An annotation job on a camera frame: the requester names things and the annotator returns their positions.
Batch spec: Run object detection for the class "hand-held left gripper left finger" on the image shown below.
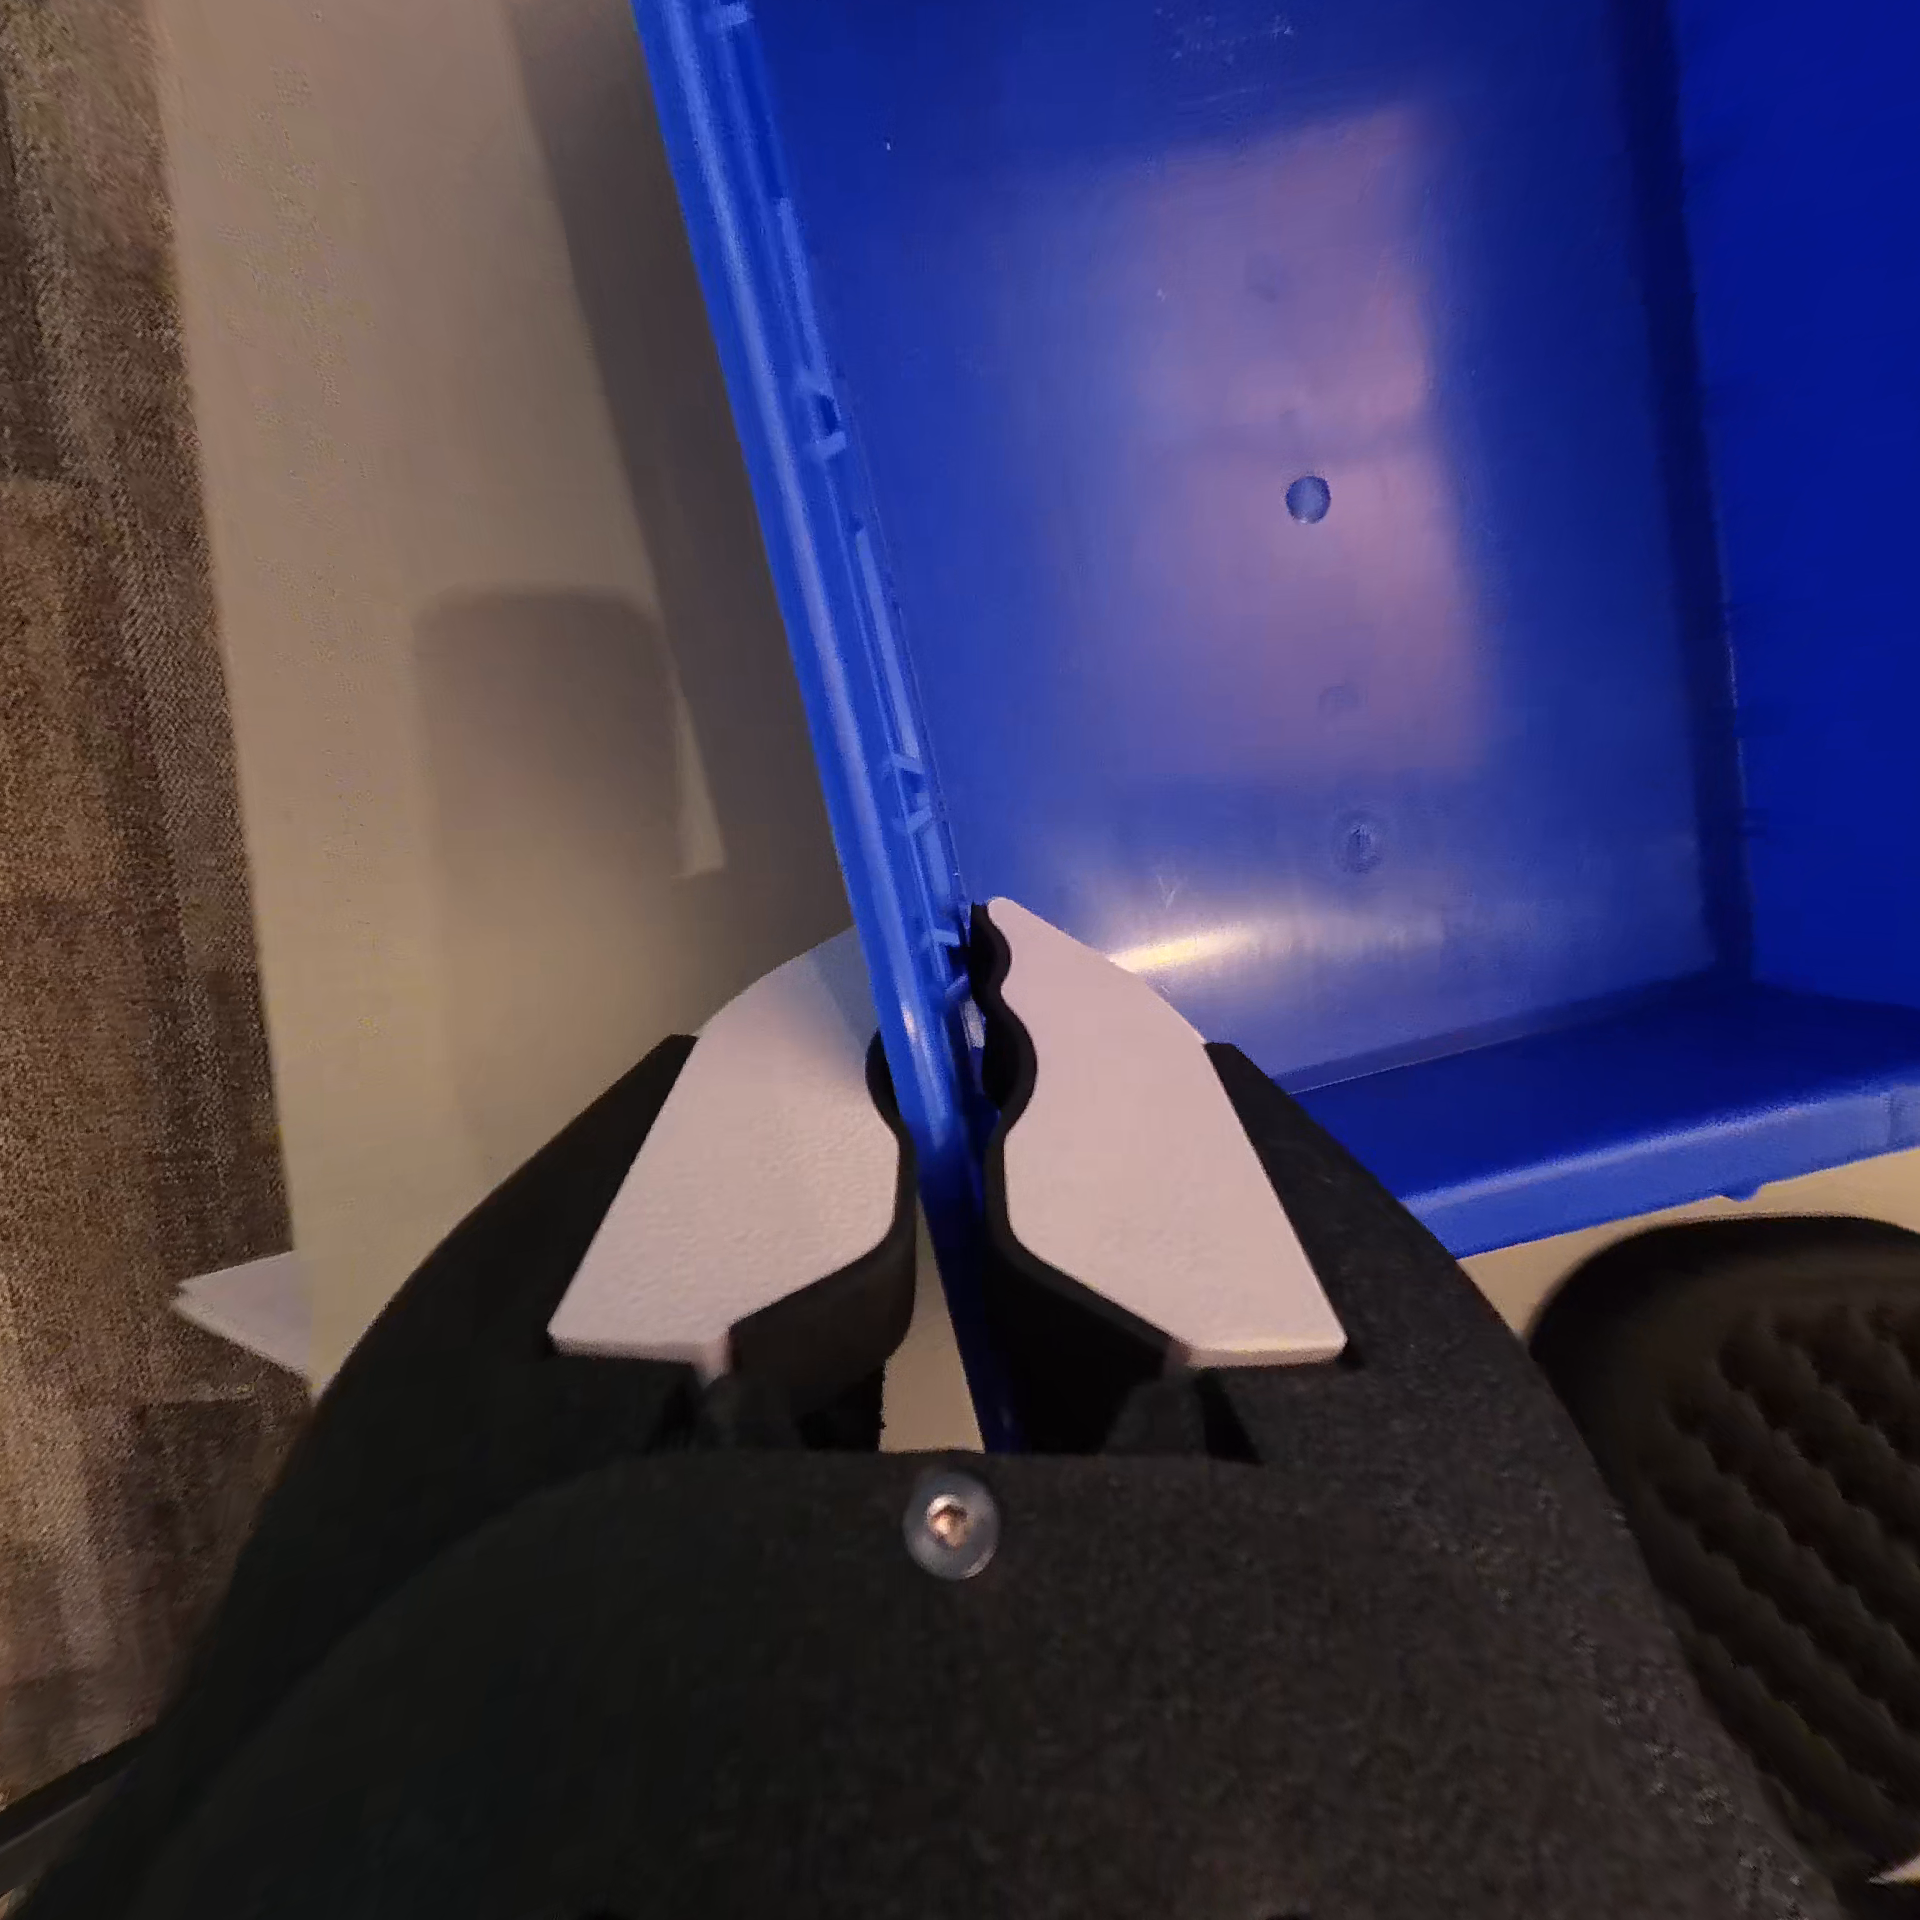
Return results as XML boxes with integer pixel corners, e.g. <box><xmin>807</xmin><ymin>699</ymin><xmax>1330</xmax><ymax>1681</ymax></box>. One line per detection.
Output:
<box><xmin>550</xmin><ymin>919</ymin><xmax>922</xmax><ymax>1372</ymax></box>

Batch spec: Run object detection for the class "grey desk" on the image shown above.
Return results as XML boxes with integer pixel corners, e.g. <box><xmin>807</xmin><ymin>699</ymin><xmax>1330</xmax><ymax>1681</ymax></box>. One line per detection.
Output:
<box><xmin>142</xmin><ymin>0</ymin><xmax>1920</xmax><ymax>1386</ymax></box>

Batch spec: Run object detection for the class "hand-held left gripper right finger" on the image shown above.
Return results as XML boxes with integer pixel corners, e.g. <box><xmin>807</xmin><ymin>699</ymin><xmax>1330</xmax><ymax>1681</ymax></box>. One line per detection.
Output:
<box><xmin>974</xmin><ymin>896</ymin><xmax>1349</xmax><ymax>1372</ymax></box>

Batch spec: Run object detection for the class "blue plastic bin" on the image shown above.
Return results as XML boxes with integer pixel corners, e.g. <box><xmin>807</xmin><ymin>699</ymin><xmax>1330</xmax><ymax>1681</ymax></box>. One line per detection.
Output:
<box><xmin>632</xmin><ymin>0</ymin><xmax>1920</xmax><ymax>1448</ymax></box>

